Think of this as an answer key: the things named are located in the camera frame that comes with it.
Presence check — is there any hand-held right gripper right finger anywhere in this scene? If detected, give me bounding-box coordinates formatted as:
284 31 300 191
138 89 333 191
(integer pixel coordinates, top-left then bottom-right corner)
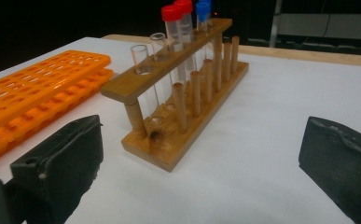
298 116 361 224

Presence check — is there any wooden test tube rack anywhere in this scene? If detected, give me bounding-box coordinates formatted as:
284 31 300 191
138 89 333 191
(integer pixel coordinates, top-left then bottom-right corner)
100 18 250 173

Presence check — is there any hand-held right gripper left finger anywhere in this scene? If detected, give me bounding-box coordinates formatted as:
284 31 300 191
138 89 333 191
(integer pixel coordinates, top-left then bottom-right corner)
9 114 105 224

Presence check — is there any blue capped test tube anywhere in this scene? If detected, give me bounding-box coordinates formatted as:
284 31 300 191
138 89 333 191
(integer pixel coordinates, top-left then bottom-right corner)
195 1 215 63
200 0 215 28

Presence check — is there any clear uncapped test tube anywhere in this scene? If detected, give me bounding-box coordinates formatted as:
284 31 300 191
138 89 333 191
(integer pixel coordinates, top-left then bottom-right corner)
130 44 167 125
149 32 179 113

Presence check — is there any red capped test tube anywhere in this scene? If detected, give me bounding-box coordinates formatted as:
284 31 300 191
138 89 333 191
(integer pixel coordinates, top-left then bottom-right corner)
160 4 190 86
173 0 199 75

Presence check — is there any white table sheet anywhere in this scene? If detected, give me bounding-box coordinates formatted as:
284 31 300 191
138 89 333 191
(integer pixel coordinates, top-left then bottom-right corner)
0 36 361 224

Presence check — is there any orange plastic test tube rack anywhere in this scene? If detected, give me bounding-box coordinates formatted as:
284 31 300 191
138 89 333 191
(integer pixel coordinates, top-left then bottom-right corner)
0 49 115 166

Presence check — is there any black hanging cable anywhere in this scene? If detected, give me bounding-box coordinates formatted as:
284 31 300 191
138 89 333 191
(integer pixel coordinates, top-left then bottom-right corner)
322 0 333 39

